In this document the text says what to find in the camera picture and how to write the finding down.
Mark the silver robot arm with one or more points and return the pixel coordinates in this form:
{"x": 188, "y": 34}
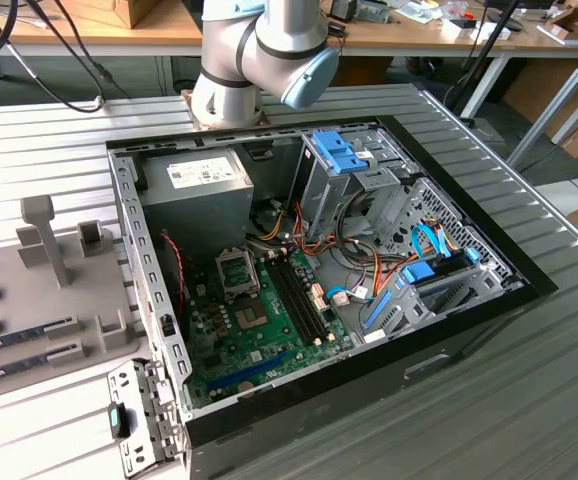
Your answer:
{"x": 229, "y": 50}

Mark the CPU socket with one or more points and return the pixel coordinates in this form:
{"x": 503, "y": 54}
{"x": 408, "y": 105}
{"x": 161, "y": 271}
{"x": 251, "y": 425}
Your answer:
{"x": 252, "y": 316}

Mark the white power connector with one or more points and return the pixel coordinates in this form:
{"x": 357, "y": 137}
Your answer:
{"x": 275, "y": 203}

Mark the grey metal drive cage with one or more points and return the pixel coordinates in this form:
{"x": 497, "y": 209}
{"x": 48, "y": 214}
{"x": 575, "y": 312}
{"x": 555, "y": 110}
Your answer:
{"x": 329, "y": 200}

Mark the grey power supply unit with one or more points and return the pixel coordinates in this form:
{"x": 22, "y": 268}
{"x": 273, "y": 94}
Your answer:
{"x": 194, "y": 215}

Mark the green motherboard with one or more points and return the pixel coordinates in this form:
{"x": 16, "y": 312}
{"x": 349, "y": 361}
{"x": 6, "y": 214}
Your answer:
{"x": 276, "y": 345}

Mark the grey metal disk bay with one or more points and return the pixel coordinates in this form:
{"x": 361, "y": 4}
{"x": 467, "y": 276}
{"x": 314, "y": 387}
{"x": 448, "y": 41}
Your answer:
{"x": 404, "y": 305}

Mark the blue disk carrier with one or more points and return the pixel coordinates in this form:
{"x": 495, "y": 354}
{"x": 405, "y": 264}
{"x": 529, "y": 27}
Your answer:
{"x": 417, "y": 274}

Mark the blue expansion slot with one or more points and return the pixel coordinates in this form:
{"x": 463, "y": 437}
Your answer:
{"x": 249, "y": 372}

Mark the silver coin battery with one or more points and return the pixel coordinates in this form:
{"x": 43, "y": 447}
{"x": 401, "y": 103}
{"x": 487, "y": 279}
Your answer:
{"x": 245, "y": 386}

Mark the black open PC case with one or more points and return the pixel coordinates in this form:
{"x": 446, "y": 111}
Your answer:
{"x": 319, "y": 405}

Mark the grey metal device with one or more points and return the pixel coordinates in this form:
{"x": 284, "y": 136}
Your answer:
{"x": 374, "y": 12}

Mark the teal black latch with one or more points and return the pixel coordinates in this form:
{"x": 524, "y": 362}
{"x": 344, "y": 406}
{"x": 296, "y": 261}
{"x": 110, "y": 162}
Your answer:
{"x": 114, "y": 421}

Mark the white flat box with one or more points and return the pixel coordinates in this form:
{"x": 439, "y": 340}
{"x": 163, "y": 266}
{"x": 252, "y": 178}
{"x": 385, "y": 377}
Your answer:
{"x": 456, "y": 31}

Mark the grey parts rack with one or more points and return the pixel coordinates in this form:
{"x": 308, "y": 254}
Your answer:
{"x": 29, "y": 305}

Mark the cardboard box on desk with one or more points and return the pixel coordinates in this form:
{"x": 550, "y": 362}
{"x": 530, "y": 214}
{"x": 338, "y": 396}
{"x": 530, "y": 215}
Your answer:
{"x": 119, "y": 12}

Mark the large brown cardboard box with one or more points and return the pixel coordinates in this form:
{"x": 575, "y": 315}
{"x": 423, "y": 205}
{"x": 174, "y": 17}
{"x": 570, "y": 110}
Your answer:
{"x": 534, "y": 90}

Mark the black stand pole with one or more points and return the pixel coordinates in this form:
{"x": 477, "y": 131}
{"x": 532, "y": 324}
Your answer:
{"x": 500, "y": 30}

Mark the dark RAM stick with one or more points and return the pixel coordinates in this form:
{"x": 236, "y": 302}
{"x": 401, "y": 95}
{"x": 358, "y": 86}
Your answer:
{"x": 4, "y": 340}
{"x": 4, "y": 369}

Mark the wooden desk with white legs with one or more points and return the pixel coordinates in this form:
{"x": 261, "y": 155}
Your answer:
{"x": 529, "y": 41}

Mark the cardboard packaging tray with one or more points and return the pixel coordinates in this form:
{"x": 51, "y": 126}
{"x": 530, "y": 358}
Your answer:
{"x": 566, "y": 17}

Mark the blue plastic drive bracket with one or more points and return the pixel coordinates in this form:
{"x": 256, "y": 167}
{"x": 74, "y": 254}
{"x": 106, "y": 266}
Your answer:
{"x": 336, "y": 150}

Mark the grey metal slot bracket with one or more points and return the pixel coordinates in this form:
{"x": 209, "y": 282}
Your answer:
{"x": 119, "y": 385}

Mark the aluminium profile frame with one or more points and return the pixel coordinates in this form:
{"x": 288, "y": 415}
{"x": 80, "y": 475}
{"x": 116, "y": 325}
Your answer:
{"x": 545, "y": 117}

